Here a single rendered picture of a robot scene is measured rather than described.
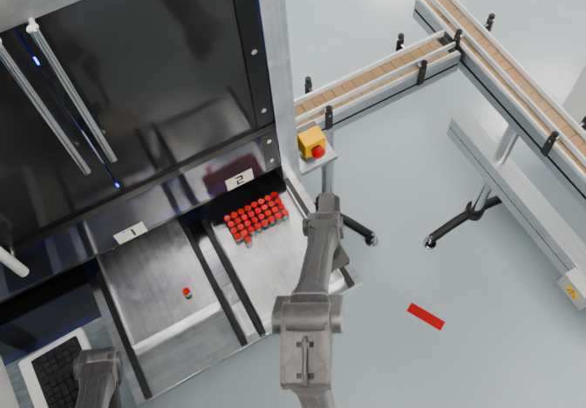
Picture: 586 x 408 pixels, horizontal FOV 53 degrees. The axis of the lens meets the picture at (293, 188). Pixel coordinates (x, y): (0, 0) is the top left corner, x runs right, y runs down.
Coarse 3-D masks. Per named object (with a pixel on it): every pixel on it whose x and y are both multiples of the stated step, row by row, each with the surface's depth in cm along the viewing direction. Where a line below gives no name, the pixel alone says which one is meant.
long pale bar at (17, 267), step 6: (6, 246) 143; (12, 246) 143; (0, 252) 131; (6, 252) 134; (12, 252) 141; (0, 258) 133; (6, 258) 134; (12, 258) 136; (6, 264) 136; (12, 264) 137; (18, 264) 139; (18, 270) 140; (24, 270) 142
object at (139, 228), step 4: (136, 224) 163; (140, 224) 164; (128, 228) 163; (132, 228) 164; (136, 228) 165; (140, 228) 166; (144, 228) 167; (120, 232) 162; (124, 232) 163; (128, 232) 164; (132, 232) 165; (136, 232) 166; (140, 232) 167; (144, 232) 168; (116, 236) 163; (120, 236) 164; (124, 236) 165; (128, 236) 166; (132, 236) 167; (120, 240) 165; (124, 240) 166; (128, 240) 167
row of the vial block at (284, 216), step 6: (282, 210) 176; (270, 216) 176; (276, 216) 176; (282, 216) 178; (288, 216) 177; (264, 222) 175; (270, 222) 175; (276, 222) 178; (282, 222) 179; (252, 228) 174; (258, 228) 174; (264, 228) 176; (246, 234) 173; (252, 234) 175; (258, 234) 177; (240, 240) 174
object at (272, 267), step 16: (288, 192) 183; (288, 208) 182; (224, 224) 180; (288, 224) 179; (224, 240) 178; (256, 240) 177; (272, 240) 177; (288, 240) 177; (304, 240) 176; (240, 256) 175; (256, 256) 175; (272, 256) 174; (288, 256) 174; (240, 272) 173; (256, 272) 172; (272, 272) 172; (288, 272) 172; (336, 272) 171; (256, 288) 170; (272, 288) 170; (288, 288) 170; (256, 304) 168; (272, 304) 168
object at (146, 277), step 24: (144, 240) 179; (168, 240) 179; (120, 264) 176; (144, 264) 175; (168, 264) 175; (192, 264) 175; (120, 288) 172; (144, 288) 172; (168, 288) 172; (192, 288) 171; (120, 312) 168; (144, 312) 168; (168, 312) 168; (192, 312) 168; (144, 336) 165
